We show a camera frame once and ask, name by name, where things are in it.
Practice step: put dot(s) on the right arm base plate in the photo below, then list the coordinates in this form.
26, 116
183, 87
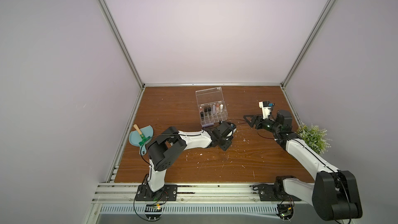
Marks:
271, 193

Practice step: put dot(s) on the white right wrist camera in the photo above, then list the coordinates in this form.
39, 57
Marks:
266, 108

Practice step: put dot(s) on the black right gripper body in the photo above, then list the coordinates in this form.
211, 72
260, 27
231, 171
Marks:
261, 122

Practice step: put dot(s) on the green potted plant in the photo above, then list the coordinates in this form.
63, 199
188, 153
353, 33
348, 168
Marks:
315, 138

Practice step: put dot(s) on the teal dustpan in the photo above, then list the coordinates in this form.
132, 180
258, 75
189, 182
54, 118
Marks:
139, 137

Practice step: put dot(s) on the aluminium front rail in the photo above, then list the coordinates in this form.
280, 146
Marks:
218, 193

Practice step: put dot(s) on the green rake wooden handle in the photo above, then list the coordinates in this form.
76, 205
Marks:
144, 138

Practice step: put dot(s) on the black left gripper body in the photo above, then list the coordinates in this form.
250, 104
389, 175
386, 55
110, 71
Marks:
224, 143

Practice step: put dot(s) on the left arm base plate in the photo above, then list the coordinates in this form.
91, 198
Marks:
166, 193

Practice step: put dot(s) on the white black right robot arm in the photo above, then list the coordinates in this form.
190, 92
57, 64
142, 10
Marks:
334, 194

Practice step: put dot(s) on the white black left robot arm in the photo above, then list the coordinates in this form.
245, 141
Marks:
165, 149

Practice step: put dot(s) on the clear acrylic lipstick organizer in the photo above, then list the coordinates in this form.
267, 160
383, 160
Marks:
208, 97

